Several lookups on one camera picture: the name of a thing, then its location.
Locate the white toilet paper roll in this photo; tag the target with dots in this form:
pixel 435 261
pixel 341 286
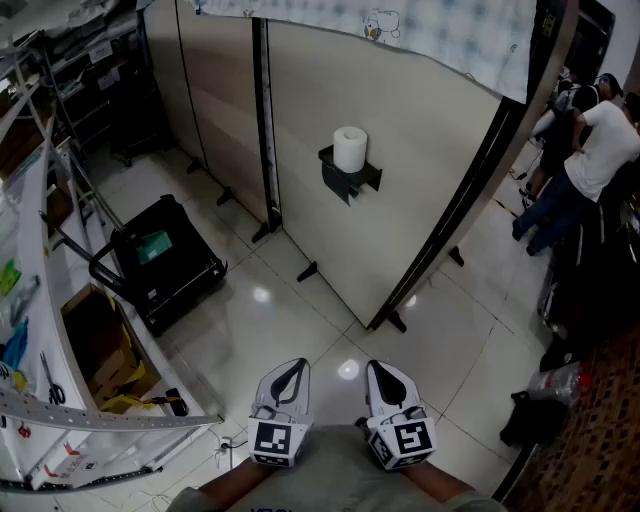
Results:
pixel 350 152

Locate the perforated metal bar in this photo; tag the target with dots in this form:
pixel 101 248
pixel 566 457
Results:
pixel 100 415

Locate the green box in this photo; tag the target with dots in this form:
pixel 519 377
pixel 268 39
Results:
pixel 152 247

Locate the black wall-mounted holder shelf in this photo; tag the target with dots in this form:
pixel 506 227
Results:
pixel 345 185

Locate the plain beige partition panel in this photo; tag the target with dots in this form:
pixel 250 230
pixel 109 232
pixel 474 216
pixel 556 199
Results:
pixel 170 75
pixel 230 125

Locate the person's grey shirt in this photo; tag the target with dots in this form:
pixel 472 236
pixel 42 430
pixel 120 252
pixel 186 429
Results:
pixel 340 470

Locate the person's right forearm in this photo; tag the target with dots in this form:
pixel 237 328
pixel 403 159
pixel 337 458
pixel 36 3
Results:
pixel 435 480

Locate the clear plastic bag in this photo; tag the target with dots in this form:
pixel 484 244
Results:
pixel 555 385

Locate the black trolley case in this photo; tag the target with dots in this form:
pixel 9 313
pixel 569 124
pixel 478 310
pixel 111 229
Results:
pixel 170 280

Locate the person's left forearm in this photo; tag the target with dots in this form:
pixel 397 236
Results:
pixel 235 480

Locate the open cardboard box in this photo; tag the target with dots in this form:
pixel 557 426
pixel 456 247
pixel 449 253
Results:
pixel 95 340

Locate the beige partition panel with holder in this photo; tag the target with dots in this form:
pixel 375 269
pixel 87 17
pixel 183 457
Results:
pixel 400 225

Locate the blue plastic bag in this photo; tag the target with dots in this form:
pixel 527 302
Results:
pixel 15 345

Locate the white metal shelf rack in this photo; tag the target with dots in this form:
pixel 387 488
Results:
pixel 37 210

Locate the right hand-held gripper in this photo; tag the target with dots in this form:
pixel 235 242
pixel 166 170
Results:
pixel 407 440

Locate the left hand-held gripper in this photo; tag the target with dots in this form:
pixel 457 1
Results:
pixel 272 437

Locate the black bag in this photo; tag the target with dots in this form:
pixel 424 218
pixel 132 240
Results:
pixel 530 422

